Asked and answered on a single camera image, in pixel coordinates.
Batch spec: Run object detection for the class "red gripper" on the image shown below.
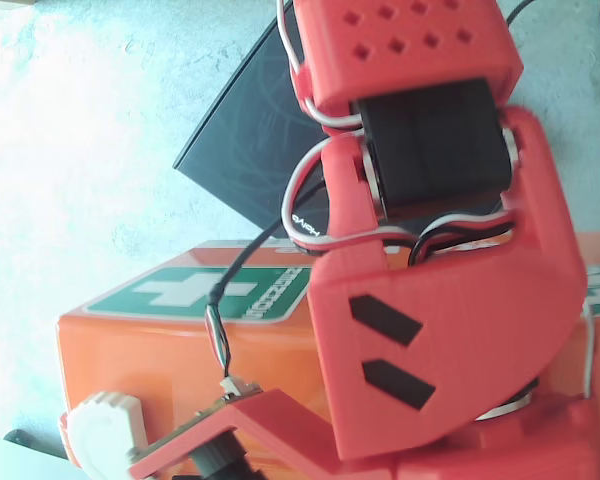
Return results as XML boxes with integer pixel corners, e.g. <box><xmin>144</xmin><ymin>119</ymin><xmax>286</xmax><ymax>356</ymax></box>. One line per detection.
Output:
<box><xmin>397</xmin><ymin>397</ymin><xmax>600</xmax><ymax>480</ymax></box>

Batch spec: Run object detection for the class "orange first aid box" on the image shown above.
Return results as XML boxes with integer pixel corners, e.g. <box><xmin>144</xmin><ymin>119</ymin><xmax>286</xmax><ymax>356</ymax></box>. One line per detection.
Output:
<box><xmin>54</xmin><ymin>232</ymin><xmax>600</xmax><ymax>480</ymax></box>

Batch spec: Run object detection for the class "black game kit box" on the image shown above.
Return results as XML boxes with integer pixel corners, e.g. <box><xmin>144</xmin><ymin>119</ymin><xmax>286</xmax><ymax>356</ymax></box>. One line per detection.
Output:
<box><xmin>172</xmin><ymin>5</ymin><xmax>334</xmax><ymax>241</ymax></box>

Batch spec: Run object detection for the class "wrist camera board red mount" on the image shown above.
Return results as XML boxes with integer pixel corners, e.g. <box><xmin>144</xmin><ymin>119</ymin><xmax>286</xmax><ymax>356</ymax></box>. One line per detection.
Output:
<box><xmin>128</xmin><ymin>377</ymin><xmax>341</xmax><ymax>480</ymax></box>

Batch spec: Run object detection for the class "white red black servo cable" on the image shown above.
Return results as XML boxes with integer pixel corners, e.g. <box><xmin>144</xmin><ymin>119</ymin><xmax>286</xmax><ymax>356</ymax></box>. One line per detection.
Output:
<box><xmin>274</xmin><ymin>0</ymin><xmax>364</xmax><ymax>129</ymax></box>
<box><xmin>282</xmin><ymin>134</ymin><xmax>516</xmax><ymax>269</ymax></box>

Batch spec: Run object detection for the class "black camera cable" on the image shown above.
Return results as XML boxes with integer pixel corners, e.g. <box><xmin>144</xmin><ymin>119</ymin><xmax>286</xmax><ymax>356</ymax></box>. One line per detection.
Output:
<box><xmin>204</xmin><ymin>182</ymin><xmax>329</xmax><ymax>386</ymax></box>

